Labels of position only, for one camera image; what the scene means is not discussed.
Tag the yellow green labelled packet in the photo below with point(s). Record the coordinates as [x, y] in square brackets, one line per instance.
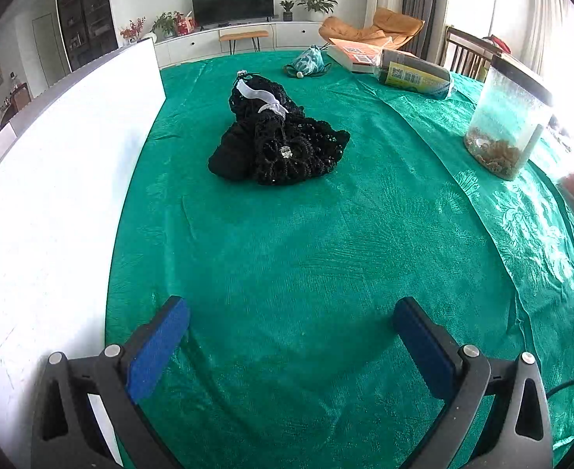
[407, 72]

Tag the orange book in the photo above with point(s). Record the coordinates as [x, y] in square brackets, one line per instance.
[353, 56]

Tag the clear jar with black lid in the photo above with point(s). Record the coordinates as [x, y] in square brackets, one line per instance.
[513, 109]

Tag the dark display cabinet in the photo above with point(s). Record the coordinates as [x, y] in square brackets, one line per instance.
[86, 29]

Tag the teal patterned fabric pouch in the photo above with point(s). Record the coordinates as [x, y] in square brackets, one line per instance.
[309, 63]

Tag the black television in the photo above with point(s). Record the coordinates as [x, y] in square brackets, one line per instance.
[209, 12]

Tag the dark wooden chair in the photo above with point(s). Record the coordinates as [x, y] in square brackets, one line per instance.
[466, 54]

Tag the white tv cabinet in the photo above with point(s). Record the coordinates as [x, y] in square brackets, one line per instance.
[200, 45]

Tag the black crochet bag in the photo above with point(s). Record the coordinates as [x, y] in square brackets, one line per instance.
[272, 141]

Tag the green potted plant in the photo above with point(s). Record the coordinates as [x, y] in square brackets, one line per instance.
[318, 10]

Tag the white cardboard box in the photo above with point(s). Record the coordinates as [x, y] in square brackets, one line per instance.
[66, 163]

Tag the orange lounge chair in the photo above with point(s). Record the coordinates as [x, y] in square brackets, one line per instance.
[389, 30]

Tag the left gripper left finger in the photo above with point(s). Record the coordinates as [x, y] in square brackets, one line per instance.
[66, 434]

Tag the small wooden bench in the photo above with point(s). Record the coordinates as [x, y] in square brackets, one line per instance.
[233, 39]

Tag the red flower vase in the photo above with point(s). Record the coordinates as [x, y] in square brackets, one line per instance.
[133, 31]

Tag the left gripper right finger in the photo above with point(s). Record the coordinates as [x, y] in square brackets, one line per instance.
[517, 433]

